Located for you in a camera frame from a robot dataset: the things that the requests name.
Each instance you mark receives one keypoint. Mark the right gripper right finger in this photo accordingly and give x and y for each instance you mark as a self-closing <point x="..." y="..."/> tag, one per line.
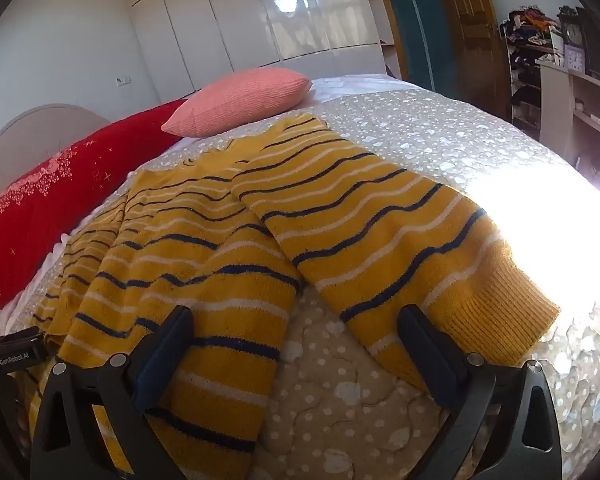
<point x="524" y="442"/>

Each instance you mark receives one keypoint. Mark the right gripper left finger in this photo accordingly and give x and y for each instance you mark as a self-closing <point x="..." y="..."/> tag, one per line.
<point x="67" y="441"/>

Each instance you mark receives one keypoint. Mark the yellow striped knit sweater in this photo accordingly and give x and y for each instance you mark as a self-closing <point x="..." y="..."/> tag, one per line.
<point x="295" y="251"/>

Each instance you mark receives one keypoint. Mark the pile of clothes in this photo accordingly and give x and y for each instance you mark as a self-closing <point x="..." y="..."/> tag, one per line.
<point x="529" y="25"/>

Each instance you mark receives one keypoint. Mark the red floral long pillow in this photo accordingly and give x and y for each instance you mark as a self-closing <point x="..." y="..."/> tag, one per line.
<point x="54" y="197"/>

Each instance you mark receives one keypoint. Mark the beige heart-patterned quilt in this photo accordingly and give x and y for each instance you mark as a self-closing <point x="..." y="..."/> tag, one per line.
<point x="547" y="214"/>

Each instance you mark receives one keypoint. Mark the beige round headboard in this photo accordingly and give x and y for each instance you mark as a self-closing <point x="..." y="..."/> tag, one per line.
<point x="39" y="133"/>

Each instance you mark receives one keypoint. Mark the pink knit cushion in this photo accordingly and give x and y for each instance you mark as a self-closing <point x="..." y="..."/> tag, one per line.
<point x="236" y="100"/>

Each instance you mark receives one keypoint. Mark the white shelf unit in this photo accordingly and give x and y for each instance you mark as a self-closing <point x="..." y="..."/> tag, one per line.
<point x="570" y="113"/>

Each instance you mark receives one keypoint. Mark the white glossy wardrobe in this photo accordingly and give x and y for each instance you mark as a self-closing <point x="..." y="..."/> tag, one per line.
<point x="188" y="44"/>

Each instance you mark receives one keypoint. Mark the wooden door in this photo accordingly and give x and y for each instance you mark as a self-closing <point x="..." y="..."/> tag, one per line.
<point x="482" y="73"/>

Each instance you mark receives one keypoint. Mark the purple desk clock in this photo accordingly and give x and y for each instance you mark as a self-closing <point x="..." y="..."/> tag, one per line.
<point x="575" y="59"/>

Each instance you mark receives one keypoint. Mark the teal curtain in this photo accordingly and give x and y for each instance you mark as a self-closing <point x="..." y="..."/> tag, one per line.
<point x="427" y="44"/>

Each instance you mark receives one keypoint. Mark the wall power socket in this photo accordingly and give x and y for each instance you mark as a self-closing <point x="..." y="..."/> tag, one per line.
<point x="122" y="81"/>

